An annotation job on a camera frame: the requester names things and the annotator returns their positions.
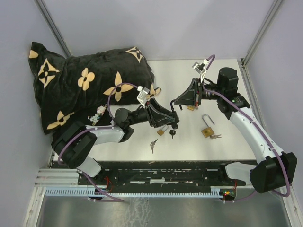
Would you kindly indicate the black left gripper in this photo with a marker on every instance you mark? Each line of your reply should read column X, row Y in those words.
column 157, row 115

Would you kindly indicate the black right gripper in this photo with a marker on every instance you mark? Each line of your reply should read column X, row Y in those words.
column 188, row 98

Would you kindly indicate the small brass padlock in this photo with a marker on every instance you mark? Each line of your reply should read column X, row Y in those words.
column 192, row 108
column 162, row 130

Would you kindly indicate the black padlock keys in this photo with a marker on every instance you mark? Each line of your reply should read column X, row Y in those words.
column 172, row 133

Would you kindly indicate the small padlock keys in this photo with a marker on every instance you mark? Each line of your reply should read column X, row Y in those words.
column 152, row 145

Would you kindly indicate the black padlock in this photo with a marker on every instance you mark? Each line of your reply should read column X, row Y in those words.
column 174, row 114

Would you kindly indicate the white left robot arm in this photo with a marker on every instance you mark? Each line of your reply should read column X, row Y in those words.
column 74, row 144

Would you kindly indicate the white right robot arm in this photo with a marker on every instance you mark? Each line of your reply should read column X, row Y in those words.
column 275, row 168

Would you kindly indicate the small brass padlock top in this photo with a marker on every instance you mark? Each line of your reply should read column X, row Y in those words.
column 192, row 108

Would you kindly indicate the brass padlock long shackle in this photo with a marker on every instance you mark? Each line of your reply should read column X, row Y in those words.
column 208, row 131

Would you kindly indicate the long shackle padlock keys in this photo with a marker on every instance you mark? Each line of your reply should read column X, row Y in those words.
column 215, row 136

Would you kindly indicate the black floral plush pillow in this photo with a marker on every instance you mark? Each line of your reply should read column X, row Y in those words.
column 67, row 87

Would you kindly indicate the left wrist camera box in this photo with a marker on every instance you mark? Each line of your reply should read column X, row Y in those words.
column 142, row 96

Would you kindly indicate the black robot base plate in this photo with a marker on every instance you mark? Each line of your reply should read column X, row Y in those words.
column 164, row 176

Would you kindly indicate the right aluminium frame post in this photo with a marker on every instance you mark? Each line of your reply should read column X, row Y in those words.
column 265, row 25

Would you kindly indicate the aluminium frame post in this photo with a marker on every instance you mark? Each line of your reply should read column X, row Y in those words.
column 265, row 25
column 41, row 5

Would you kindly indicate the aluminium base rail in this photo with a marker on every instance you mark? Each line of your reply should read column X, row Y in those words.
column 61, row 176

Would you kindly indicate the left aluminium frame post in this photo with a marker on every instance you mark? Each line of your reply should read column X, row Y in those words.
column 41, row 5

